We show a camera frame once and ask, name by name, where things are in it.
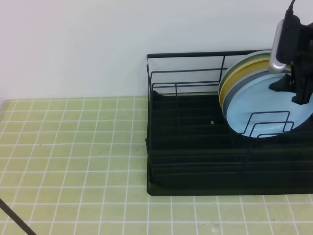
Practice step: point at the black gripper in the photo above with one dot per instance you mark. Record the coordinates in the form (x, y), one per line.
(295, 47)

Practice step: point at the light blue plate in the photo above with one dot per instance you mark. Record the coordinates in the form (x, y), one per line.
(257, 111)

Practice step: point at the yellow plate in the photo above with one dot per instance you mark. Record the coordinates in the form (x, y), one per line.
(240, 72)

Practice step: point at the green plate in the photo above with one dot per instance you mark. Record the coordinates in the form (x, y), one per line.
(246, 58)

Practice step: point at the grey plate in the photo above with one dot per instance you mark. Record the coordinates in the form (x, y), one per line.
(236, 86)

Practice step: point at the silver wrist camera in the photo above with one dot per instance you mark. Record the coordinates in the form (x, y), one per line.
(274, 64)

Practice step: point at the black wire dish rack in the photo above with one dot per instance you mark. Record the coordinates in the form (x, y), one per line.
(193, 151)

